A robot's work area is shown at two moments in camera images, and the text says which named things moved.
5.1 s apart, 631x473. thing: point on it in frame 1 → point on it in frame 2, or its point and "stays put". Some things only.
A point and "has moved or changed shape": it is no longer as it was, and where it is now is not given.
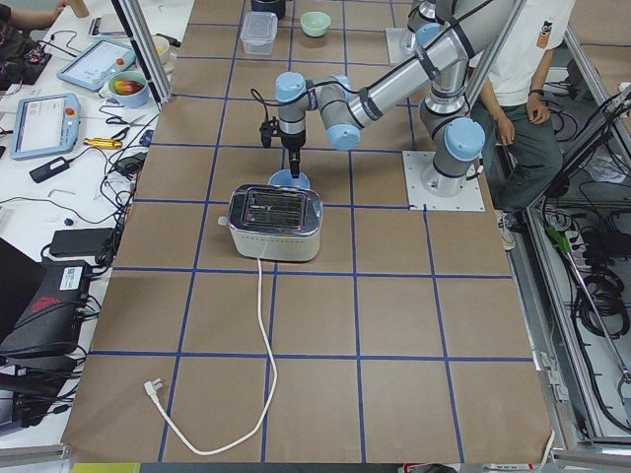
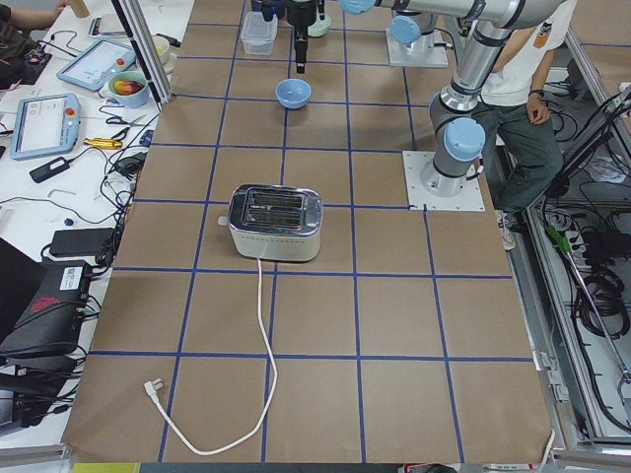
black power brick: [83, 241] stays put
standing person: [522, 159] stays put
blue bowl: [283, 177] has moved or changed shape
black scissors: [119, 120] stays put
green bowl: [315, 24] stays put
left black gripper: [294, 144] → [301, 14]
